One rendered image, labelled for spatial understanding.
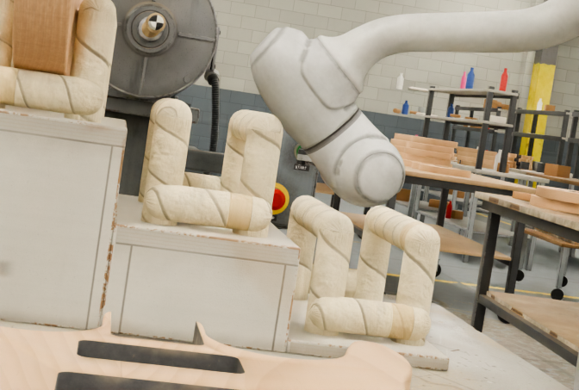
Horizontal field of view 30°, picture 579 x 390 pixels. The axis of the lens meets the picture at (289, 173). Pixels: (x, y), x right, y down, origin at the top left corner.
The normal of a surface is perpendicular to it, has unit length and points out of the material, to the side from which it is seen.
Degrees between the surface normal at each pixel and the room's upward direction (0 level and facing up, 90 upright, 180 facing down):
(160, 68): 97
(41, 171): 90
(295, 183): 90
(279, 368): 0
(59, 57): 146
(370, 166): 88
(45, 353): 0
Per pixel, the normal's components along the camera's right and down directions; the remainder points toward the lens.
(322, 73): 0.08, 0.01
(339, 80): 0.25, 0.22
